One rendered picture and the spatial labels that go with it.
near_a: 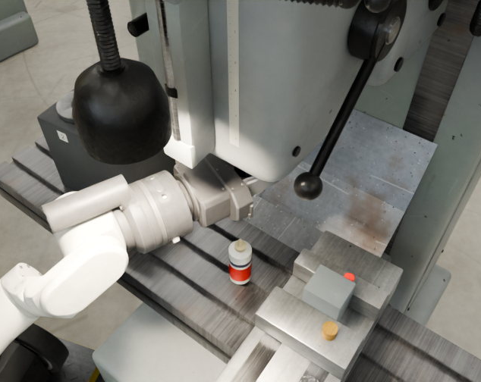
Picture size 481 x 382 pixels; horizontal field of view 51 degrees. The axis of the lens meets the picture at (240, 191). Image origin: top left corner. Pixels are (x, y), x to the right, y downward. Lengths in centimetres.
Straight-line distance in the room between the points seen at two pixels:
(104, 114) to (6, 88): 281
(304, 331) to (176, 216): 27
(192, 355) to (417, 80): 63
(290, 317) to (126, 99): 49
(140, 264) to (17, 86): 230
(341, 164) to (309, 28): 64
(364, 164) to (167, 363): 53
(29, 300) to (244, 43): 36
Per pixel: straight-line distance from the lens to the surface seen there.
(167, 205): 60
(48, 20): 373
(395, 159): 101
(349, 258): 88
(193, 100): 47
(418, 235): 116
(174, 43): 44
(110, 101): 36
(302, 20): 42
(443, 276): 193
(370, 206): 104
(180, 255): 96
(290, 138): 49
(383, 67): 62
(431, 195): 107
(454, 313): 210
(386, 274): 88
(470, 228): 238
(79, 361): 149
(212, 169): 65
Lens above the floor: 171
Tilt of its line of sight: 48 degrees down
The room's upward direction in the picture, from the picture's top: straight up
